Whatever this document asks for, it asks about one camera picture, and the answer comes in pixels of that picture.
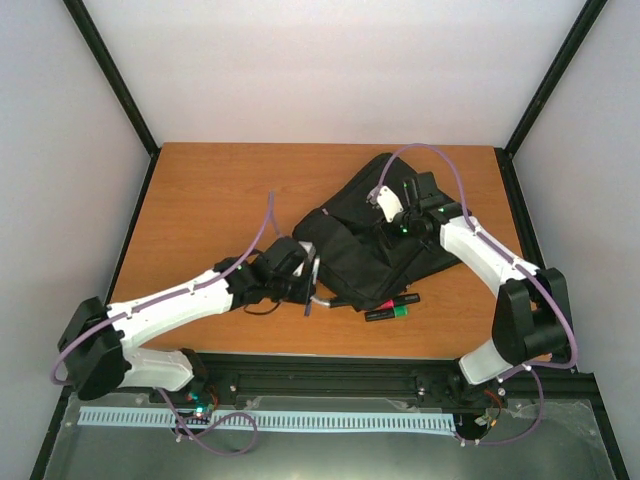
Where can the pink highlighter marker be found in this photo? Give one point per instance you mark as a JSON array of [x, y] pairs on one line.
[[401, 300]]

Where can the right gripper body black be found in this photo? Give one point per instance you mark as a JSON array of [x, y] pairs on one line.
[[393, 239]]

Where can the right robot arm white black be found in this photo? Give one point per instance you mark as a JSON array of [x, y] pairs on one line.
[[531, 315]]

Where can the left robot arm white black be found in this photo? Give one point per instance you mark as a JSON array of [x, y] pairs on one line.
[[103, 346]]

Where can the blue whiteboard marker pen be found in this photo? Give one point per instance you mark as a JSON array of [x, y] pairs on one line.
[[311, 286]]

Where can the black student backpack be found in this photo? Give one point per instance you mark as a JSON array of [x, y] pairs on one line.
[[353, 263]]

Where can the green lit circuit board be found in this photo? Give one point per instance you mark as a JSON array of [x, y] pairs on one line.
[[204, 405]]

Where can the left black frame post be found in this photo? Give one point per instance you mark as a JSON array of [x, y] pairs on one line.
[[93, 39]]

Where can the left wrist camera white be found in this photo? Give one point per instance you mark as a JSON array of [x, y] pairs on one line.
[[310, 255]]

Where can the light blue cable duct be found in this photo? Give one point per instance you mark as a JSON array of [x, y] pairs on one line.
[[272, 421]]

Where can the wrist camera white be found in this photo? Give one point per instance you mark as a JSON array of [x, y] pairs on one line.
[[310, 255], [387, 201]]

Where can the green highlighter marker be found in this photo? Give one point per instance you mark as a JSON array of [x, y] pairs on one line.
[[386, 314]]

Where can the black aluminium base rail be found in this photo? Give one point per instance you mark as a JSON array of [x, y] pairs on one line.
[[232, 379]]

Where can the right black frame post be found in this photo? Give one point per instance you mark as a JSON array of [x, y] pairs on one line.
[[578, 32]]

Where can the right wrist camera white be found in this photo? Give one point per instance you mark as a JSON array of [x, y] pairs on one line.
[[387, 201]]

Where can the black frame post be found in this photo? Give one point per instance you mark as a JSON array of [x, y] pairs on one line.
[[93, 39], [578, 32]]

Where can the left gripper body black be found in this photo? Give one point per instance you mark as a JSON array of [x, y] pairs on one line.
[[282, 292]]

